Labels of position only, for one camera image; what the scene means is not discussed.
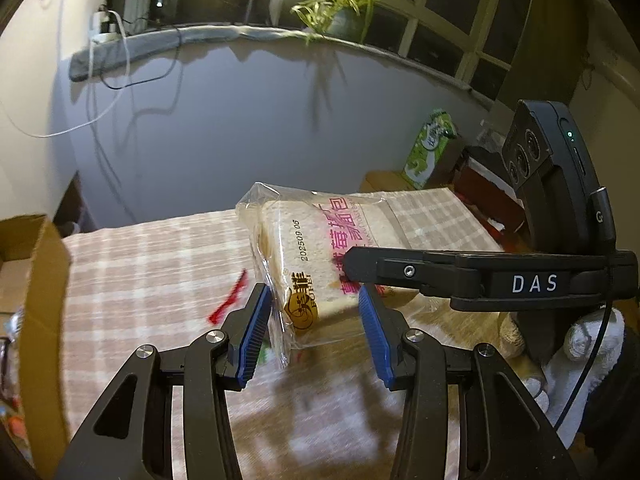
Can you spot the red wrapper strip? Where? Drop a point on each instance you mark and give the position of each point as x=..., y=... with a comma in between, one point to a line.
x=230, y=300

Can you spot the potted green plant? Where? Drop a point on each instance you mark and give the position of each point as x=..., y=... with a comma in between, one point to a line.
x=345, y=22

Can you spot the dark curtain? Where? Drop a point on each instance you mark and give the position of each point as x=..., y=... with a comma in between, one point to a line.
x=545, y=25

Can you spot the grey stone window sill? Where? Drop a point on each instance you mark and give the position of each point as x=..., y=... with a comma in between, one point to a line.
x=225, y=35

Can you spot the checkered blanket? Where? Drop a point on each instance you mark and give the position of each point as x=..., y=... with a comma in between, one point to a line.
x=150, y=270

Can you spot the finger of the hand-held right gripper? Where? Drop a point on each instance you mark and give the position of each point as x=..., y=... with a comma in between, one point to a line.
x=400, y=267

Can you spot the dark red box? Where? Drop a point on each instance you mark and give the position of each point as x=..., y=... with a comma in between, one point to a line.
x=485, y=200

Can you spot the white charger plugs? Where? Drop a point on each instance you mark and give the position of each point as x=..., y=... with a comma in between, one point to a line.
x=106, y=22

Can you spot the wooden stool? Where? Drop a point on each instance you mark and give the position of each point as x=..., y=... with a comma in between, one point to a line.
x=385, y=182

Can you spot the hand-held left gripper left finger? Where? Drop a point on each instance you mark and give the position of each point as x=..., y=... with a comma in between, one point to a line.
x=250, y=340

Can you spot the person's right forearm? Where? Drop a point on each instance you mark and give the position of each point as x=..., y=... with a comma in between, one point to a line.
x=622, y=400

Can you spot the clear packet with red ends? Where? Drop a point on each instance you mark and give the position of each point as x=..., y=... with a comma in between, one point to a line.
x=14, y=422

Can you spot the cardboard box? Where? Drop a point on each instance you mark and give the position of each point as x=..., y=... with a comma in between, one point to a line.
x=47, y=285

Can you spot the sliced bread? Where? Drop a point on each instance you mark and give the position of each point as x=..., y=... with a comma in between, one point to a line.
x=310, y=240

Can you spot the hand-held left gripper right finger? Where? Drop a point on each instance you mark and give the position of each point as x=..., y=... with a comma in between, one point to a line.
x=375, y=340

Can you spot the person's right hand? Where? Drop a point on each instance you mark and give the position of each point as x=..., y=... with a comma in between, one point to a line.
x=580, y=335

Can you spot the green white carton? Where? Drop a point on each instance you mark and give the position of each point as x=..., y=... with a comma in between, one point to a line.
x=430, y=160

